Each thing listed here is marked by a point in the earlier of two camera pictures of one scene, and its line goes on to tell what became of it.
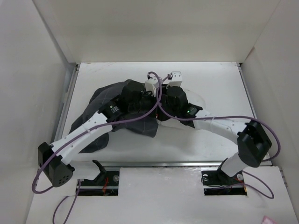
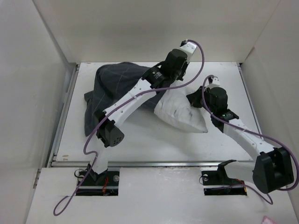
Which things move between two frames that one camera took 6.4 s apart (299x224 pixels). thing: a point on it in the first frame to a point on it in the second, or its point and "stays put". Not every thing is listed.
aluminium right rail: (246, 90) stays put
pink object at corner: (267, 220) stays put
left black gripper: (148, 94) to (185, 66)
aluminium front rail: (148, 164) stays put
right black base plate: (217, 183) stays put
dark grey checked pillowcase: (105, 101) to (112, 81)
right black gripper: (165, 91) to (194, 97)
